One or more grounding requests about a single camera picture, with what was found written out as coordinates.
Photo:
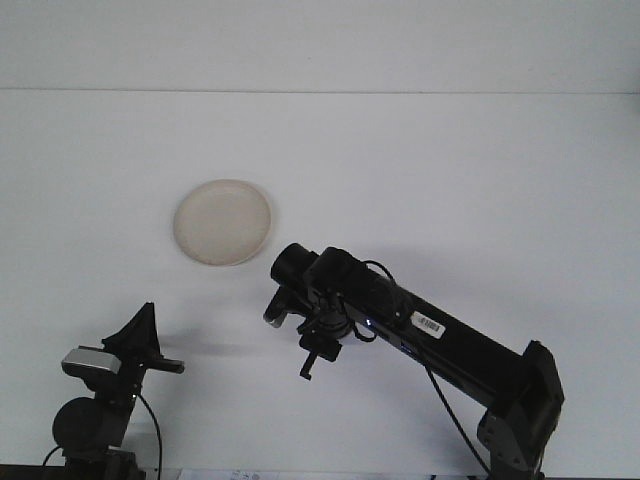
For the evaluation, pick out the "pale round plate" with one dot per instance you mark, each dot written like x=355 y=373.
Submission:
x=222 y=222

